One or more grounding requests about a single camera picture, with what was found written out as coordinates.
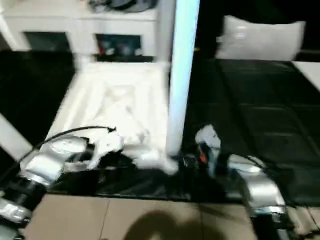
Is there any light grey pillow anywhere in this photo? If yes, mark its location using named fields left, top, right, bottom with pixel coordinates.
left=215, top=14, right=307, bottom=62

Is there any white flat board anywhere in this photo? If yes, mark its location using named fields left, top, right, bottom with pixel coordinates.
left=292, top=60, right=320, bottom=92

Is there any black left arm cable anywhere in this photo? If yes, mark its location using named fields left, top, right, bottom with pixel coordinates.
left=0, top=125, right=118, bottom=191

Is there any black work mat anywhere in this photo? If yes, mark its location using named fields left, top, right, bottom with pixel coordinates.
left=0, top=49, right=320, bottom=207

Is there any white plastic table top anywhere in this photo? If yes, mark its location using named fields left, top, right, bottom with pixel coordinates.
left=44, top=61, right=182, bottom=176

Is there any white glass-door cabinet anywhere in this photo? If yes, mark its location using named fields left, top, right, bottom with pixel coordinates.
left=0, top=0, right=161, bottom=57

